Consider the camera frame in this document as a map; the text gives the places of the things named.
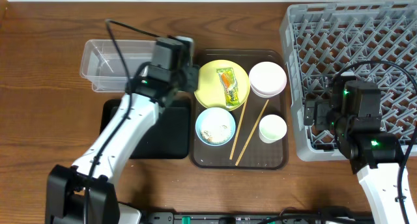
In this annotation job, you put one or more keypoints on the right wooden chopstick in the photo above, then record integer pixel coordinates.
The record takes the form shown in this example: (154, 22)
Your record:
(251, 133)

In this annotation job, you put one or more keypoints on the wooden chopstick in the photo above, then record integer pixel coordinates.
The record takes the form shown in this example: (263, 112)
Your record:
(238, 130)
(251, 133)

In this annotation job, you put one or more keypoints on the pink round plate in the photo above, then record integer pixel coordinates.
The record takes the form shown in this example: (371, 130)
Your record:
(267, 79)

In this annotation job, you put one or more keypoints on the green snack wrapper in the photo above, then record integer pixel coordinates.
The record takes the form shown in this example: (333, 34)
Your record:
(230, 86)

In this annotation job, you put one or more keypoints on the brown serving tray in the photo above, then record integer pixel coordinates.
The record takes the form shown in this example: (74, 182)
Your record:
(258, 155)

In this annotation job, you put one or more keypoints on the yellow round plate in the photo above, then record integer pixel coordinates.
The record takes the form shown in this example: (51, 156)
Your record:
(210, 91)

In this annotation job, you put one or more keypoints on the grey dishwasher rack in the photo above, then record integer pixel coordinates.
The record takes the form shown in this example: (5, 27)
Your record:
(318, 40)

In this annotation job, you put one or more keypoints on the light blue bowl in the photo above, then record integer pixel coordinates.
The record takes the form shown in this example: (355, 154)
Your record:
(217, 114)

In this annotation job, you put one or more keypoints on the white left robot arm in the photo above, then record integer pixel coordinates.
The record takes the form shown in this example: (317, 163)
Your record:
(85, 192)

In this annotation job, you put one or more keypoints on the black rectangular tray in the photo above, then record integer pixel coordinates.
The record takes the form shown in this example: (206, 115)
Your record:
(169, 138)

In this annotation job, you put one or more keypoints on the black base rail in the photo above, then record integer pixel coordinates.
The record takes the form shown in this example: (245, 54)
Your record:
(190, 218)

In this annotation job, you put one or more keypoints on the left wooden chopstick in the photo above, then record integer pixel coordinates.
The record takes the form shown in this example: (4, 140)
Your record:
(238, 130)

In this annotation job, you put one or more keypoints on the white cup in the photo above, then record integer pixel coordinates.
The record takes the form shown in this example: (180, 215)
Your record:
(272, 128)

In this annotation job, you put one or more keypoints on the clear plastic bin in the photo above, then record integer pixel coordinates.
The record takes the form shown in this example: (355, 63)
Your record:
(109, 70)

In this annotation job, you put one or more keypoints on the rice and nut leftovers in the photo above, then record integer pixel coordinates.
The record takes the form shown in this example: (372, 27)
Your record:
(214, 132)

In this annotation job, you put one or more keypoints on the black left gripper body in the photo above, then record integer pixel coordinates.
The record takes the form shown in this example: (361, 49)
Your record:
(190, 77)

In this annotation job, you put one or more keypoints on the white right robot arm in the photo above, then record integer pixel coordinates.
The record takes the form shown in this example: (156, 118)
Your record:
(376, 159)

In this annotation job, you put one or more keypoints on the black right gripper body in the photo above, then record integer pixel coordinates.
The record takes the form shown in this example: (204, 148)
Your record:
(310, 111)

